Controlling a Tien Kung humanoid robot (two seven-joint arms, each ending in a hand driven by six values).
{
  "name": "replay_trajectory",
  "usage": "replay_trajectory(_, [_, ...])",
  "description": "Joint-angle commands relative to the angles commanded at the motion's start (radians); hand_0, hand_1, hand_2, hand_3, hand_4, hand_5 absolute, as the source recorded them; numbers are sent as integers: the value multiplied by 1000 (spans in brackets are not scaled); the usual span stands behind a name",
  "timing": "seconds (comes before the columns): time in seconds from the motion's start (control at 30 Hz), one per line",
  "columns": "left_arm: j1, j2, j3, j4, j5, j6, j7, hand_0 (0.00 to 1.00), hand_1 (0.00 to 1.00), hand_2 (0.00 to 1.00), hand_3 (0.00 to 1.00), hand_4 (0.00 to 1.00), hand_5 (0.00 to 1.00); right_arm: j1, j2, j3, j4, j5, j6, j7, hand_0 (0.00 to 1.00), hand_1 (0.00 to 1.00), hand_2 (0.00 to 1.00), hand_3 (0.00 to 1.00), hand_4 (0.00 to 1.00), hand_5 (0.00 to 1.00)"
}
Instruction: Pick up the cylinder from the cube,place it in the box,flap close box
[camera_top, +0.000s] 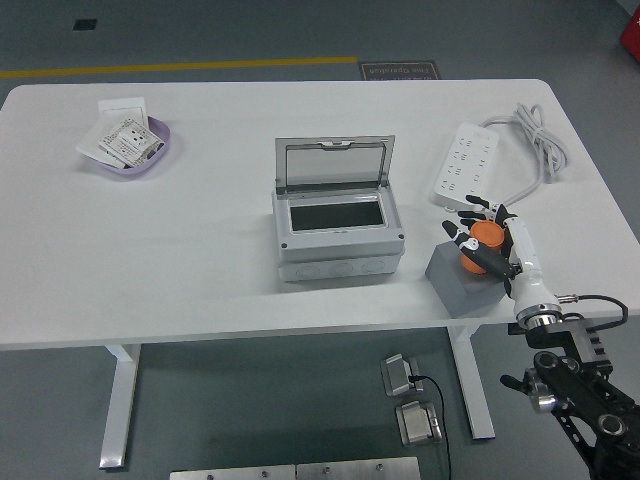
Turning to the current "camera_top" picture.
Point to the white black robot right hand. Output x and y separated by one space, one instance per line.
525 260

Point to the silver floor socket box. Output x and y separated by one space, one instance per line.
419 424
400 375

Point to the packaged white socket panel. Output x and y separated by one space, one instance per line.
127 140

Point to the grey plastic enclosure box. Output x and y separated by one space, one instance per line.
340 255

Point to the orange cylinder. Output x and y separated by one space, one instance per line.
487 234

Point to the white table leg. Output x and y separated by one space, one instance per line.
117 400
472 380

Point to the black floor sign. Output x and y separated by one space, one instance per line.
400 70

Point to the black table control panel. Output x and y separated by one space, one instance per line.
515 330

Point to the metal base plate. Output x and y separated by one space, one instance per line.
357 470
232 473

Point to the white paper packet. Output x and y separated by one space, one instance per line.
90 142

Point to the grey cube with round hole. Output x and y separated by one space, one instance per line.
450 285

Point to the yellow floor tape line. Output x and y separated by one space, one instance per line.
175 67

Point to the white wall switch plate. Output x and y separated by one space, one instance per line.
122 107

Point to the black floor hatch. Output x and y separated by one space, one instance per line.
84 24

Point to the red object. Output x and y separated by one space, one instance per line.
631 30

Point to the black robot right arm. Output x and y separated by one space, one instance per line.
570 390

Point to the white power strip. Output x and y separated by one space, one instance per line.
465 160

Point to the transparent hinged box lid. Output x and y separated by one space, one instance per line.
332 162

